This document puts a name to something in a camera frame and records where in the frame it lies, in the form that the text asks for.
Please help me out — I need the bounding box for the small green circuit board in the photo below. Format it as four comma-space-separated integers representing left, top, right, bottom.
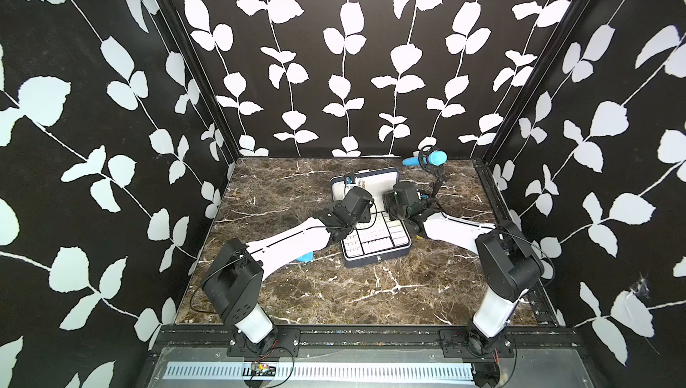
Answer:
250, 363, 277, 378

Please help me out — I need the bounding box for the black front mounting rail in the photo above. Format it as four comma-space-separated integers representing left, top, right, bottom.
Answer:
227, 324, 582, 359

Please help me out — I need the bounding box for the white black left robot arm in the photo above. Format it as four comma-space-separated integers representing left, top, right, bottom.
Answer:
199, 186, 373, 352

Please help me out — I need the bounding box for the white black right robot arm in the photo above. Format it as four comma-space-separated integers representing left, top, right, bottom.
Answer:
383, 182, 544, 355

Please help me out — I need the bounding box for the white slotted cable duct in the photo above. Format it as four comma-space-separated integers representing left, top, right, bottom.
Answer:
163, 361, 474, 384

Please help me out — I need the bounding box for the blue microphone on stand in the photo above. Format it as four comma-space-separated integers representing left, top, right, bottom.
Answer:
402, 150, 448, 166

